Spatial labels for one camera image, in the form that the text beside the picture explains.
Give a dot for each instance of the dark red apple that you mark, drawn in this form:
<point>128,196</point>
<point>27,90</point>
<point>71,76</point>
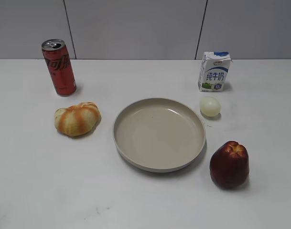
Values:
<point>229,165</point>

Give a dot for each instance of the red cola can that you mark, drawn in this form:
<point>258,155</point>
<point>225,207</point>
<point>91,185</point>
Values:
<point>59,66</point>

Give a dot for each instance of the white blue milk carton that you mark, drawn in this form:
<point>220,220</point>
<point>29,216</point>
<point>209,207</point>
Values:
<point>213,71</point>

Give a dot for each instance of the striped croissant bread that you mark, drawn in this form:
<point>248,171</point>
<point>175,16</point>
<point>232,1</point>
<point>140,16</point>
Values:
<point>77,120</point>

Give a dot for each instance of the pale white egg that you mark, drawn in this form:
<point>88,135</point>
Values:
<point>209,106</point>

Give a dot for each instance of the beige round plate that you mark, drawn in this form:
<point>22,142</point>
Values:
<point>159,135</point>

